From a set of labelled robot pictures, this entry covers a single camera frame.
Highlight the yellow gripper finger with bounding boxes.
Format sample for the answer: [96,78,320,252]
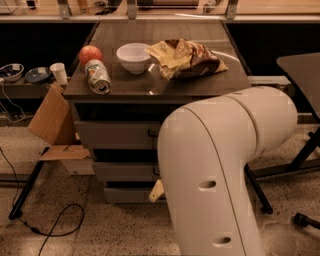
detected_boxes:
[149,179,164,203]

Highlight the grey drawer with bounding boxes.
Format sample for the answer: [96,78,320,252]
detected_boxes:
[75,121,160,149]
[93,162,159,182]

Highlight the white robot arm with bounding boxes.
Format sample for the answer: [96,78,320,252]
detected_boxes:
[157,87,297,256]

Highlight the grey top drawer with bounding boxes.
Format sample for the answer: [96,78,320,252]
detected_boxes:
[75,121,160,149]

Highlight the grey drawer cabinet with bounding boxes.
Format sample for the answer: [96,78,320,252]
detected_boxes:
[64,19,251,204]

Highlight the brown cardboard box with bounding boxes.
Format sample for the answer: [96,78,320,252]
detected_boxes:
[28,82,94,175]

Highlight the green soda can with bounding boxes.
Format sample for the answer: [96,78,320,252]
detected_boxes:
[85,59,111,95]

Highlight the yellow brown chip bag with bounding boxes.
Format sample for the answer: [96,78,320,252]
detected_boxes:
[145,39,228,80]

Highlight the white bowl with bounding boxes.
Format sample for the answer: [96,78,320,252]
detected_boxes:
[116,43,151,74]

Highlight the black caster wheel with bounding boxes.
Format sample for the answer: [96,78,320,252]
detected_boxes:
[294,213,320,230]

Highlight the black table leg left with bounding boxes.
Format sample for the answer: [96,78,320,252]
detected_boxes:
[8,159,44,220]

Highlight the red apple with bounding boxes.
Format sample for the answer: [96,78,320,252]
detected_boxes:
[78,45,103,66]

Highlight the white paper cup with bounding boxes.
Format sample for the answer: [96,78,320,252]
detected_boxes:
[50,63,68,85]

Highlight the blue patterned bowl right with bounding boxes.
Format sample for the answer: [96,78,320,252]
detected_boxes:
[25,67,51,84]

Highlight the blue patterned bowl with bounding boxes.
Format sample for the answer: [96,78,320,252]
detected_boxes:
[0,63,24,82]
[25,67,51,84]

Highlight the blue patterned bowl left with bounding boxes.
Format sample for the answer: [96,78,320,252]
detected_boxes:
[0,63,24,82]

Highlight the dark side table top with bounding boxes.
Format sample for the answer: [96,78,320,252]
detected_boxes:
[277,52,320,121]

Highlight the black floor cable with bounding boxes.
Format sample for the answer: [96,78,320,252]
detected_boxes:
[0,146,86,256]

